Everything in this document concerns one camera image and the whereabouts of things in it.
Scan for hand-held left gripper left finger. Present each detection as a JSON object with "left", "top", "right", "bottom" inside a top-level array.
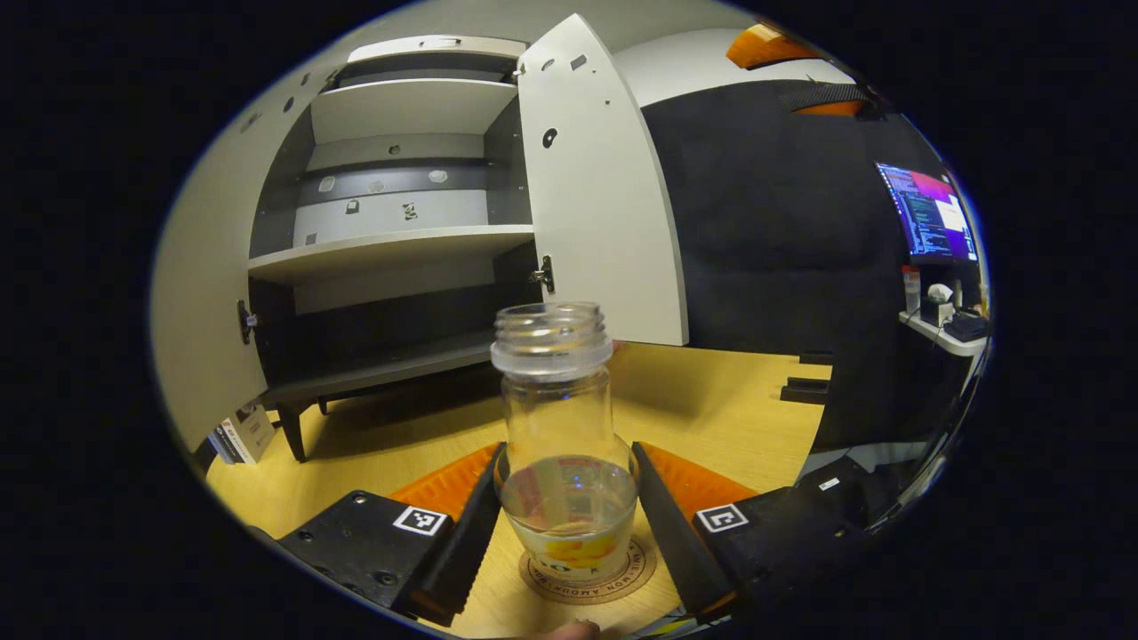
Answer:
[{"left": 249, "top": 442, "right": 508, "bottom": 626}]

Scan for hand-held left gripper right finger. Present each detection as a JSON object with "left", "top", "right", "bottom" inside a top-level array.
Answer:
[{"left": 631, "top": 440, "right": 877, "bottom": 623}]

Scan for round brown coaster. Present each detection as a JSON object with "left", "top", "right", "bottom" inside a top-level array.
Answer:
[{"left": 518, "top": 533, "right": 659, "bottom": 606}]

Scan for clear glass bottle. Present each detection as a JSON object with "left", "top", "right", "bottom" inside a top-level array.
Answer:
[{"left": 491, "top": 302, "right": 641, "bottom": 584}]

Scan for white cabinet door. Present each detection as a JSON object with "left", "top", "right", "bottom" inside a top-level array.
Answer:
[
  {"left": 151, "top": 62, "right": 349, "bottom": 452},
  {"left": 517, "top": 13, "right": 690, "bottom": 348}
]

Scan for white and grey cabinet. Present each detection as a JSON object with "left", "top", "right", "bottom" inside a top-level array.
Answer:
[{"left": 244, "top": 36, "right": 543, "bottom": 463}]

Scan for black stand base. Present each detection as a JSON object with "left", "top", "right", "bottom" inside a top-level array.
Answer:
[{"left": 780, "top": 353, "right": 835, "bottom": 406}]

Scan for black backdrop cloth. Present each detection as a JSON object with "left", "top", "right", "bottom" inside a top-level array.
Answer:
[{"left": 640, "top": 80, "right": 974, "bottom": 456}]

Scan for white side shelf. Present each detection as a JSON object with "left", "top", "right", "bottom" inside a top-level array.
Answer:
[{"left": 898, "top": 309, "right": 990, "bottom": 358}]

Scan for black device on shelf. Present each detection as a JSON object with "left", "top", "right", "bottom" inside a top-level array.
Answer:
[{"left": 944, "top": 309, "right": 990, "bottom": 343}]

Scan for computer monitor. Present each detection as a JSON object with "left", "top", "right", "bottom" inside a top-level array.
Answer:
[{"left": 876, "top": 162, "right": 979, "bottom": 264}]

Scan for orange object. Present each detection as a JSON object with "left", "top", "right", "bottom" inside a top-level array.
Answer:
[{"left": 726, "top": 22, "right": 825, "bottom": 71}]

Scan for black webbing strap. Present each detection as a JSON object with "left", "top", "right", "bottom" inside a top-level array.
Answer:
[{"left": 781, "top": 83, "right": 878, "bottom": 113}]

